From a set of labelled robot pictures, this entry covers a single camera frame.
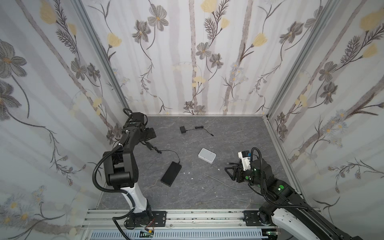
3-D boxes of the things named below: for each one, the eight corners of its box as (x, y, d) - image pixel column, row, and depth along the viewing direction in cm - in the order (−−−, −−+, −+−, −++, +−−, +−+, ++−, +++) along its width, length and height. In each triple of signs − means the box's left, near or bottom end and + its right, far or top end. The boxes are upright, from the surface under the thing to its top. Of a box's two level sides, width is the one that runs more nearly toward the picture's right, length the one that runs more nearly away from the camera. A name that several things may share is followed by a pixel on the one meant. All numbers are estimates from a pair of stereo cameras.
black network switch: (160, 181, 89) (159, 180, 87) (172, 162, 97) (172, 160, 95) (170, 186, 87) (170, 185, 85) (182, 166, 95) (182, 165, 93)
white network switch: (197, 157, 99) (197, 155, 97) (202, 149, 103) (202, 147, 101) (211, 164, 96) (211, 162, 94) (216, 156, 100) (216, 154, 98)
